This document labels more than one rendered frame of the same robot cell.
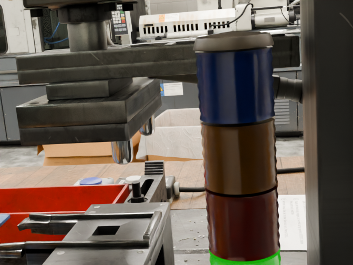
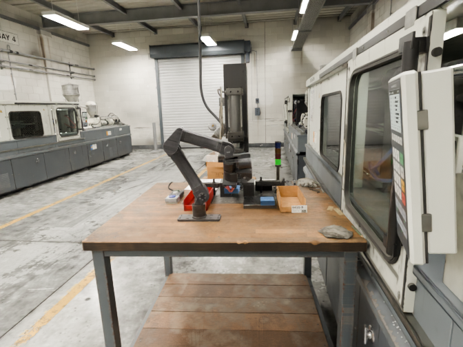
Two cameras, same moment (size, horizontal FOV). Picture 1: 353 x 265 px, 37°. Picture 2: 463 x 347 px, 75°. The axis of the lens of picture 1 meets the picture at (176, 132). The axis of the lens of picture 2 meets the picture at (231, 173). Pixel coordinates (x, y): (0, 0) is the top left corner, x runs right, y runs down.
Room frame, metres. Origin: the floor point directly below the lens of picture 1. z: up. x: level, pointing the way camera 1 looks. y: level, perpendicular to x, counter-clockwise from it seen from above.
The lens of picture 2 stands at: (0.69, 1.80, 1.40)
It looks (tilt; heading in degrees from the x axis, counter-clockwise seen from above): 12 degrees down; 266
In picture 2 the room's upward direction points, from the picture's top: 2 degrees counter-clockwise
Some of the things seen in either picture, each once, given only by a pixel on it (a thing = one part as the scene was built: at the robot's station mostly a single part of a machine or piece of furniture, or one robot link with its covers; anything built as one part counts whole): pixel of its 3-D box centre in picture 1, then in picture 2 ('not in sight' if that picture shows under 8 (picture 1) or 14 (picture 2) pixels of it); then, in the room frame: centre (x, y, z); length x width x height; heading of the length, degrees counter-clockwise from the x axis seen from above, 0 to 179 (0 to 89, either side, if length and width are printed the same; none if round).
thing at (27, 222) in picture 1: (50, 222); not in sight; (0.60, 0.16, 0.98); 0.07 x 0.02 x 0.01; 81
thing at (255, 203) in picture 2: not in sight; (260, 202); (0.43, 0.28, 0.91); 0.17 x 0.16 x 0.02; 171
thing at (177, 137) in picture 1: (202, 158); not in sight; (3.00, -0.14, 0.40); 0.69 x 0.60 x 0.50; 167
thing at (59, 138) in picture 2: not in sight; (69, 122); (3.85, -5.44, 1.21); 0.86 x 0.10 x 0.79; 78
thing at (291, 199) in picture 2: not in sight; (291, 199); (0.28, 0.32, 0.93); 0.25 x 0.13 x 0.08; 81
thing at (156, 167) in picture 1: (153, 194); not in sight; (0.78, 0.04, 0.95); 0.06 x 0.03 x 0.09; 171
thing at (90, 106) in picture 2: not in sight; (88, 106); (4.07, -7.31, 1.60); 2.54 x 0.84 x 1.26; 78
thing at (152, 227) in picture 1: (153, 234); not in sight; (0.54, 0.03, 0.98); 0.07 x 0.01 x 0.03; 171
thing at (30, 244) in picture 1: (87, 252); not in sight; (0.51, 0.10, 0.98); 0.13 x 0.01 x 0.03; 81
